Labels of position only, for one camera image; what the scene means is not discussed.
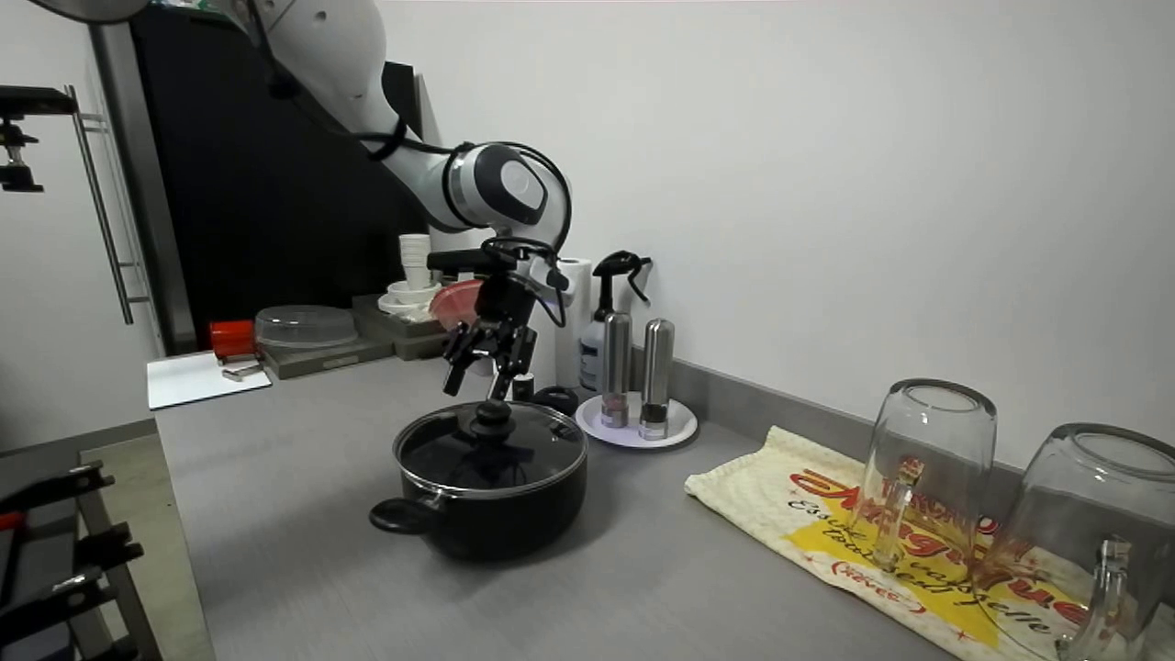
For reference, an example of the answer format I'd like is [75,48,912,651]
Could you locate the steel robot base plate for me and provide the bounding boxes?
[0,417,222,661]

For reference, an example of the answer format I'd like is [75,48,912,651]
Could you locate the white paper sheet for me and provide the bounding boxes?
[144,350,274,414]

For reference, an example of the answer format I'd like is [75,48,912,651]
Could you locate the glass lid with black knob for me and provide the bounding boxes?
[398,395,593,497]

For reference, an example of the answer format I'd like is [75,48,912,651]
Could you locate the steel wall rail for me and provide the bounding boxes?
[69,81,159,330]

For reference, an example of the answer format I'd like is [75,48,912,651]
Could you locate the grey utensil tray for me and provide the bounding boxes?
[350,290,453,365]

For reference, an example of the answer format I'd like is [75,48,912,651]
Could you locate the black camera on stand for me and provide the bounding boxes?
[0,81,82,197]

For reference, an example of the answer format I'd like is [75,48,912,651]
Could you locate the small white round plate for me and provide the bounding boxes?
[574,394,702,455]

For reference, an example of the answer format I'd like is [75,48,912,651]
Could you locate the spray bottle with black trigger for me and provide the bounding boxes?
[577,247,659,395]

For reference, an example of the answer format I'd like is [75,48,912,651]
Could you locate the flat grey box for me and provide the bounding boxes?
[261,334,405,383]

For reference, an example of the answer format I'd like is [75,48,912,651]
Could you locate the black cooking pot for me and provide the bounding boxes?
[367,395,596,565]

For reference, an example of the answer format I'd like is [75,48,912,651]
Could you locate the clear glass bottle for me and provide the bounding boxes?
[1060,536,1159,661]

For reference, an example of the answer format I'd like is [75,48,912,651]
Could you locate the small red box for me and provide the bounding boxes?
[202,318,265,366]

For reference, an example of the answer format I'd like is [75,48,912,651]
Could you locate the steel spice grinder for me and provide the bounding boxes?
[634,317,681,446]
[598,308,634,433]

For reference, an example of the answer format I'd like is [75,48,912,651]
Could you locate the grey lamp shade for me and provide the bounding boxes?
[31,0,152,28]

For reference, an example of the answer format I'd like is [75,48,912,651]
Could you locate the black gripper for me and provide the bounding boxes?
[440,239,550,408]

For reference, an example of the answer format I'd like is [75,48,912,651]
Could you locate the yellow red printed dish towel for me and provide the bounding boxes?
[683,423,1175,661]

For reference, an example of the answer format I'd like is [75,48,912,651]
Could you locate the round clear plastic container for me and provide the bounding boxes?
[255,300,361,360]

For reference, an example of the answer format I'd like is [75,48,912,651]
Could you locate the white bowl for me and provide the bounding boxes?
[376,280,440,322]

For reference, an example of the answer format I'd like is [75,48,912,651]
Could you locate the large black panel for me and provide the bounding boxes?
[129,0,434,351]

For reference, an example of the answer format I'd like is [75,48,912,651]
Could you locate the white cup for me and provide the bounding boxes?
[398,228,438,295]

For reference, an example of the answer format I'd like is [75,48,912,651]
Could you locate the black clamp with orange handle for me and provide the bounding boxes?
[0,459,117,519]
[0,521,148,589]

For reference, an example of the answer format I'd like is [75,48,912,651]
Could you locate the clear drinking glass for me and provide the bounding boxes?
[1003,417,1175,661]
[851,375,1003,579]

